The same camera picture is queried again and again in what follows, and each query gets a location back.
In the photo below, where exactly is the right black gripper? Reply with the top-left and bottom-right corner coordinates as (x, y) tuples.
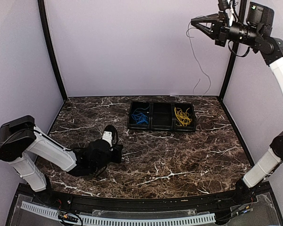
(192, 10), (261, 46)

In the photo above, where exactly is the grey cable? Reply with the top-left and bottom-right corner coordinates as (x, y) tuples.
(186, 27), (212, 96)

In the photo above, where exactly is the blue cable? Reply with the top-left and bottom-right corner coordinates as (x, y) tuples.
(131, 105), (150, 125)

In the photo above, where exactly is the black three-compartment bin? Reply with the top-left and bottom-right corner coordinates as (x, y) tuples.
(127, 101), (197, 132)

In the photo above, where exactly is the yellow cable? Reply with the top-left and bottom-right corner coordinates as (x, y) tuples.
(174, 107), (193, 127)

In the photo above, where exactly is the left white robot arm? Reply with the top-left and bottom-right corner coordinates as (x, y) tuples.
(0, 115), (123, 205)

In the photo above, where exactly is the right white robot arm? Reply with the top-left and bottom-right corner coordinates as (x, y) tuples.
(189, 0), (283, 204)

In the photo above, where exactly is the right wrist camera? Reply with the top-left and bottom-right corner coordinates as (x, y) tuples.
(218, 0), (239, 26)

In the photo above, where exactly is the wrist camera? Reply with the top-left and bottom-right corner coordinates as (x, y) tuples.
(218, 0), (239, 26)
(102, 125), (118, 147)

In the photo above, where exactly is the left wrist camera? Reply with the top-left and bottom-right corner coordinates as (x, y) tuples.
(102, 125), (118, 147)

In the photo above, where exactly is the right black frame post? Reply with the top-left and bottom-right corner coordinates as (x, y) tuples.
(219, 0), (247, 101)

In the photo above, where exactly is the black frame post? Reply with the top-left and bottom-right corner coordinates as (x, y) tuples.
(219, 0), (247, 101)
(37, 0), (68, 102)

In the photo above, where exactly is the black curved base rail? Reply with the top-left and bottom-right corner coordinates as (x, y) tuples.
(14, 183), (274, 215)

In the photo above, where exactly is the white slotted cable duct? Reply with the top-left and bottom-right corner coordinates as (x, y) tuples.
(20, 201), (216, 226)

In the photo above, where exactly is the left black frame post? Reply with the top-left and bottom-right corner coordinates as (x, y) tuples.
(37, 0), (68, 102)

